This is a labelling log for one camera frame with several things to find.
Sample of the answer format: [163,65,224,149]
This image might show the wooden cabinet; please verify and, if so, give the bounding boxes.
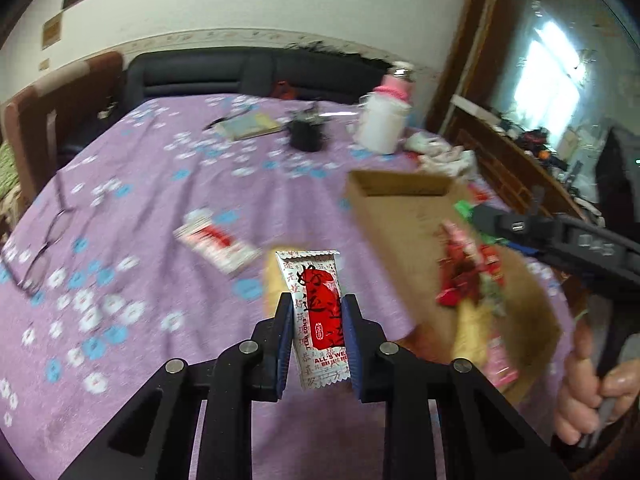
[425,0,608,231]

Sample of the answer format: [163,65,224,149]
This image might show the black orange tool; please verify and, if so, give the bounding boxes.
[520,130,556,161]

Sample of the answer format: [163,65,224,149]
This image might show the yellow green book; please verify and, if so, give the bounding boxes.
[215,111,284,142]

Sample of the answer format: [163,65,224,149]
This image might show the black eyeglasses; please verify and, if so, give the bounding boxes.
[0,175,77,297]

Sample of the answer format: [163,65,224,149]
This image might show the person's right hand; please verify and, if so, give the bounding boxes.
[552,317,640,447]

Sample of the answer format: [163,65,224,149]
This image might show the cabinet mirror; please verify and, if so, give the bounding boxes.
[485,0,640,128]

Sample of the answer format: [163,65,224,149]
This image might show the pink bottle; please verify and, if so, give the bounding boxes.
[382,61,416,103]

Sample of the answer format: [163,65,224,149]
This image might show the black pen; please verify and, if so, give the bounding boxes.
[202,114,241,131]

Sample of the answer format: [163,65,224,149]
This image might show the brown armchair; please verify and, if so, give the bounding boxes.
[2,50,126,201]

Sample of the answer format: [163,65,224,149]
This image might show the wall plaque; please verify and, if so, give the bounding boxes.
[41,12,63,50]

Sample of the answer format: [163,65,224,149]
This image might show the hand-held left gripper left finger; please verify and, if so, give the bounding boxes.
[60,291,294,480]

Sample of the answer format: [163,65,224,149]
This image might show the yellow biscuit packet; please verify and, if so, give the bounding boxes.
[262,252,289,321]

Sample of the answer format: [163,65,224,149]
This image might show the pink cartoon snack packet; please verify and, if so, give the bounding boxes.
[452,300,519,389]

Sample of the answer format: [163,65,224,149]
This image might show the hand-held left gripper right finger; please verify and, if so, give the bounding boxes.
[342,293,573,480]

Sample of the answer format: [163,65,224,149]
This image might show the white plastic jar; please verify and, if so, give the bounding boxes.
[355,92,409,155]

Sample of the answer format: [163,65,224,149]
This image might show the purple floral tablecloth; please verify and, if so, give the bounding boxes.
[0,94,576,480]

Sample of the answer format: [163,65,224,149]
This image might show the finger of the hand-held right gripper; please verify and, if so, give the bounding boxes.
[470,203,554,243]
[502,241,552,261]

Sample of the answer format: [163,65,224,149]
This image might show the black cup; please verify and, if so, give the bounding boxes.
[290,110,326,152]

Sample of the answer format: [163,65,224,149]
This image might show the white red snack packet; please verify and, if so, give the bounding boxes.
[275,249,342,391]
[172,207,262,276]

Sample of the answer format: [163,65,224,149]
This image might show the white cloth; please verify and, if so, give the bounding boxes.
[405,132,476,176]

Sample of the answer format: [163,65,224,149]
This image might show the black clothes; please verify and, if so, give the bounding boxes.
[287,40,381,62]

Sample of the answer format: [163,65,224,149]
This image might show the small red wrapped candy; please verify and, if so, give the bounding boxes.
[440,222,471,261]

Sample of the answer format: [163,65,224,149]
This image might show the green patterned cloth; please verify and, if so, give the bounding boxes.
[0,142,21,211]

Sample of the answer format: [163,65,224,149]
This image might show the cardboard box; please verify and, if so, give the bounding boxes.
[345,170,563,406]

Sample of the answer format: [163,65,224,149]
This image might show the black sofa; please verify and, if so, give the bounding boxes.
[122,47,396,111]

